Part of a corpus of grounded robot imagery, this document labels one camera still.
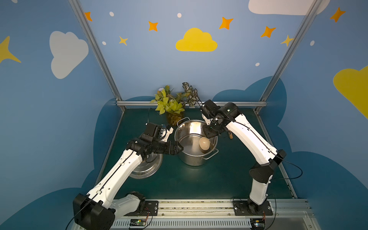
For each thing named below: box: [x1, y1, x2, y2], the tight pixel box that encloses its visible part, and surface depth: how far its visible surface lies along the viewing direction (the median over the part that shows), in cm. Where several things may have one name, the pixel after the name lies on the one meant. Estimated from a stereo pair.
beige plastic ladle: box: [198, 136, 211, 151], surface depth 98 cm
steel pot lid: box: [129, 153, 164, 180], surface depth 90 cm
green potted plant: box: [149, 82, 199, 127], surface depth 99 cm
